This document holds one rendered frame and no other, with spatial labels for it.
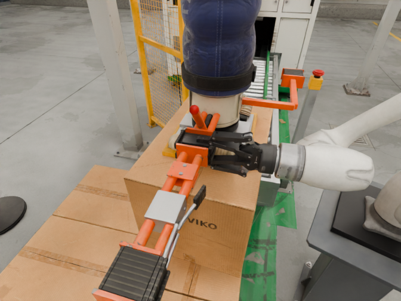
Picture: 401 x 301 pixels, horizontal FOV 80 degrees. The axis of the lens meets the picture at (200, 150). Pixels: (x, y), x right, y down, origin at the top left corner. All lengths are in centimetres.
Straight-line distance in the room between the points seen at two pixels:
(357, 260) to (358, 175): 52
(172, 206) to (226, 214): 26
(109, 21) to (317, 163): 178
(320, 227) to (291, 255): 81
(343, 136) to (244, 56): 35
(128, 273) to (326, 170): 44
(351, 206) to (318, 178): 62
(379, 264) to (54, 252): 132
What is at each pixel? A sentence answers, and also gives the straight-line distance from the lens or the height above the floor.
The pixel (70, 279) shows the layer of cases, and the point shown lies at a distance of 126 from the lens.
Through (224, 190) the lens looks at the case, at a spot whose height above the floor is 107.
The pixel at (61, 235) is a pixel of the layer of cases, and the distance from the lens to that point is 140.
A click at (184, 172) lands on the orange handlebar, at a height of 121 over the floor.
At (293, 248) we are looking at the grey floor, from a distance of 193.
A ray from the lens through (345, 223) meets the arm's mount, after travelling 113.
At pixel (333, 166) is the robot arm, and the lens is 60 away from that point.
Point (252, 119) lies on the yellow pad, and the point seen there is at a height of 109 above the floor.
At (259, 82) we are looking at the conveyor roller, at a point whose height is 55.
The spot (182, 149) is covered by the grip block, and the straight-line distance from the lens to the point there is 60.
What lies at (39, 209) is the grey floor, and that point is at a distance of 238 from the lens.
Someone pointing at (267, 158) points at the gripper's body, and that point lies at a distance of 58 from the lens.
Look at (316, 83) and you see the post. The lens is 171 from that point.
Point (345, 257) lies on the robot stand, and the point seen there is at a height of 75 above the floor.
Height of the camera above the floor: 159
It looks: 39 degrees down
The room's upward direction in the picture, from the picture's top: straight up
